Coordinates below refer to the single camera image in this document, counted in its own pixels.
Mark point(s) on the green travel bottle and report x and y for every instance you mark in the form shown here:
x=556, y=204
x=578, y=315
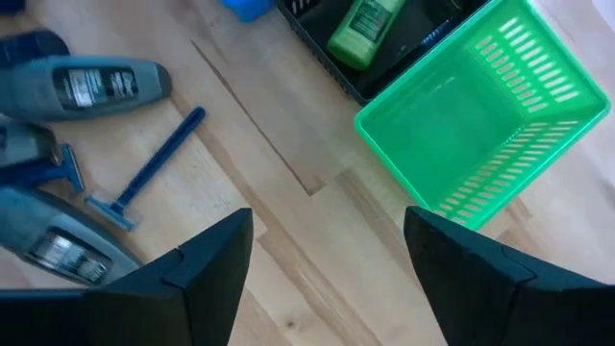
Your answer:
x=365, y=33

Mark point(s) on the blue disposable razor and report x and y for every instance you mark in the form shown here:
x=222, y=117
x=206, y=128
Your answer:
x=43, y=170
x=154, y=163

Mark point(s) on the blue plastic basket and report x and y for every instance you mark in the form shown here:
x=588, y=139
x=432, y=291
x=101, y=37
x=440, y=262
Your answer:
x=247, y=7

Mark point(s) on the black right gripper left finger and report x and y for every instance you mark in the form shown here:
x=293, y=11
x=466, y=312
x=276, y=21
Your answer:
x=144, y=307

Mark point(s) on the green plastic basket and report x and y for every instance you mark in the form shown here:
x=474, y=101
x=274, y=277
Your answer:
x=432, y=120

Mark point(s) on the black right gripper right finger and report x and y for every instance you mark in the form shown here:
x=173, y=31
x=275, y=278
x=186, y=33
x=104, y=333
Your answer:
x=504, y=307

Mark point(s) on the black plastic basket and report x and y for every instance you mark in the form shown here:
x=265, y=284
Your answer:
x=413, y=41

